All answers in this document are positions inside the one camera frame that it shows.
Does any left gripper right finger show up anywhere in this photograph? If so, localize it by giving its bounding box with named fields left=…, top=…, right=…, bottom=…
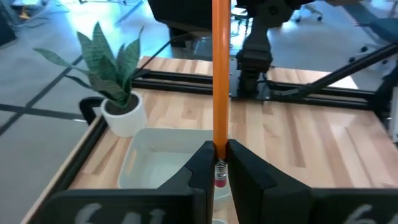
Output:
left=228, top=139, right=398, bottom=224

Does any green artificial plant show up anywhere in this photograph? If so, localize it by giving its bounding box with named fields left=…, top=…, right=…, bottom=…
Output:
left=33, top=21, right=146, bottom=108

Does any orange pencil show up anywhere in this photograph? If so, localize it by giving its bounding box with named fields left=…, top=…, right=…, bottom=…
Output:
left=211, top=0, right=232, bottom=189

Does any black curved bracket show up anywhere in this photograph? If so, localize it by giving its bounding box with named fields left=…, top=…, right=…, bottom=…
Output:
left=78, top=96, right=105, bottom=126

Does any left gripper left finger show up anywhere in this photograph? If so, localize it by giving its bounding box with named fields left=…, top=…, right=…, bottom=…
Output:
left=30, top=141, right=217, bottom=224

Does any white plant pot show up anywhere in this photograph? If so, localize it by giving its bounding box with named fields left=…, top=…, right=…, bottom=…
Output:
left=99, top=90, right=149, bottom=138

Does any black floor equipment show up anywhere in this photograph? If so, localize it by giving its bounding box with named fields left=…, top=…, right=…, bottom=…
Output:
left=147, top=0, right=215, bottom=47

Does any black office chair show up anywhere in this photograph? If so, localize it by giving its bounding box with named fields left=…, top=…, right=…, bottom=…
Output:
left=341, top=0, right=398, bottom=63

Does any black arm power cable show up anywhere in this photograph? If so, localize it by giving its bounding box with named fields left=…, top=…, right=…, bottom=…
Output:
left=132, top=33, right=189, bottom=77

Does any black aluminium table frame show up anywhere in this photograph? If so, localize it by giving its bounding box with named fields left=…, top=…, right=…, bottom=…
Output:
left=46, top=42, right=398, bottom=200

